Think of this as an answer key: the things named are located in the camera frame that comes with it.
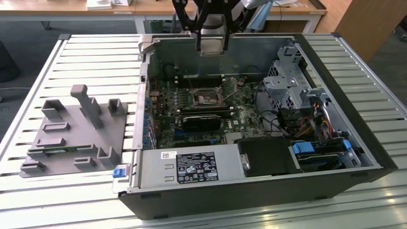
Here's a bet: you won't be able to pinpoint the silver chipset heatsink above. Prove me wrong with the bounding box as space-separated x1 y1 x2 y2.
225 133 244 144

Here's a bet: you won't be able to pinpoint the black plastic shroud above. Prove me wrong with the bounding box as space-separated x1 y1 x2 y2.
233 136 301 178

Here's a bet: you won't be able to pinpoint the metal socket cover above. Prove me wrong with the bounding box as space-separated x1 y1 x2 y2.
214 77 238 101

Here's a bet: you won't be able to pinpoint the grey parts rack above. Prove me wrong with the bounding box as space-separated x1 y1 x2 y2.
17 84 129 179

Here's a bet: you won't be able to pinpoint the CPU socket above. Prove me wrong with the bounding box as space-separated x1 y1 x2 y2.
189 87 228 108

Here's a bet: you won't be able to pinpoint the green RAM stick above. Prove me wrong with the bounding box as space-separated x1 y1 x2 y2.
42 146 80 154

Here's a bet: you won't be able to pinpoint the green motherboard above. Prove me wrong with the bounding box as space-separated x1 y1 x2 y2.
144 74 266 150

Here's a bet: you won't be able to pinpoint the black PC case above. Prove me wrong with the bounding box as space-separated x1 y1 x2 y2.
110 32 400 220

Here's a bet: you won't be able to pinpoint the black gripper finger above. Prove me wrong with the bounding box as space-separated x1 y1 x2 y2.
170 0 210 52
210 0 245 52

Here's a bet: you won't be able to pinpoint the silver drive cage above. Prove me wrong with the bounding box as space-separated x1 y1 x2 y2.
260 46 329 111

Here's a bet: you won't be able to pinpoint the white cardboard box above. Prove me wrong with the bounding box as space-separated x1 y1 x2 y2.
85 0 113 11

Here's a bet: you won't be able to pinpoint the black graphics card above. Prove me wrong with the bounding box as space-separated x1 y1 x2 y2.
176 114 222 133

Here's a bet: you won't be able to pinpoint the hard disk in blue carrier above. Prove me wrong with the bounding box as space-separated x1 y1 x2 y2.
289 140 344 173

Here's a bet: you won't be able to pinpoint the blue case latch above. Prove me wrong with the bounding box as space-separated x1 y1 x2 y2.
112 164 128 178

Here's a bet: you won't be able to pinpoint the wooden cabinet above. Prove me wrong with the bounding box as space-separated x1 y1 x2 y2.
332 0 407 62

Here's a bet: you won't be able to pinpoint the black expansion slot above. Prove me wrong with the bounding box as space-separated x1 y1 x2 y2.
173 141 210 147

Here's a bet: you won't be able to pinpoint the silver power supply unit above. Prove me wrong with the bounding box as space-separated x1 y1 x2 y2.
138 144 248 190

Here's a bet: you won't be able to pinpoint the yellow red power wires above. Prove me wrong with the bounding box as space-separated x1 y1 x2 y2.
293 102 336 144

